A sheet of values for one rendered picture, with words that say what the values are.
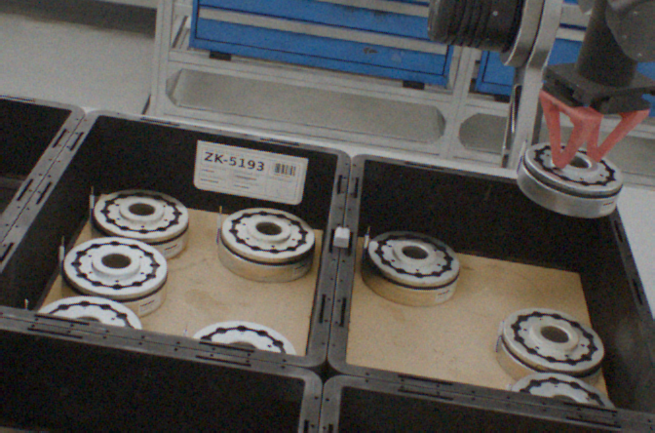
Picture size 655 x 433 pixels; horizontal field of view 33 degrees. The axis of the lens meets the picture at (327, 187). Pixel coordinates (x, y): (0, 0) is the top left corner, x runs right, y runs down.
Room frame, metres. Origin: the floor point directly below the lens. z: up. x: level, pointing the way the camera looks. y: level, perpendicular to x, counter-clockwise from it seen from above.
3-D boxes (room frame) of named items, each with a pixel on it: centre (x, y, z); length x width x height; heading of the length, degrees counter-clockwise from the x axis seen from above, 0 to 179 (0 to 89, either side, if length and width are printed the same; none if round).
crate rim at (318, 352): (0.90, 0.13, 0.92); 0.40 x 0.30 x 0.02; 0
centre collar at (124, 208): (1.01, 0.19, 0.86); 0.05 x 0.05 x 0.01
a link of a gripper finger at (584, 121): (1.01, -0.24, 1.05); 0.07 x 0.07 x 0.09; 37
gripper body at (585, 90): (1.01, -0.25, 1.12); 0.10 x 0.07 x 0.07; 127
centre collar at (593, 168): (1.01, -0.25, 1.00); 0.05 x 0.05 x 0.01
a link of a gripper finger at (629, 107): (1.02, -0.26, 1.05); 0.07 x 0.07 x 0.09; 37
